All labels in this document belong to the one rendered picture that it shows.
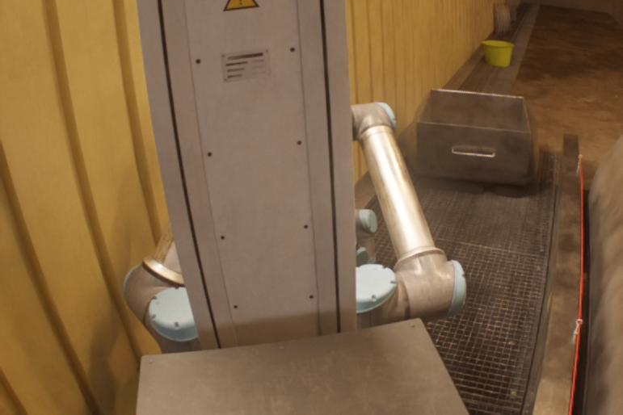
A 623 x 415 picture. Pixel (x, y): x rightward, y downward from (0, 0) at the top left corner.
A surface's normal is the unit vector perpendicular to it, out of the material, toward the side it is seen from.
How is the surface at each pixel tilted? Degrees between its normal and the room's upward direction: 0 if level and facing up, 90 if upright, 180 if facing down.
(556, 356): 1
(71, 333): 90
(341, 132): 90
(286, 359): 0
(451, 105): 90
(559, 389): 0
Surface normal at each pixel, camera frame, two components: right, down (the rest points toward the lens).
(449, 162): -0.29, 0.44
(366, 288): -0.15, -0.88
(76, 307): 0.89, 0.15
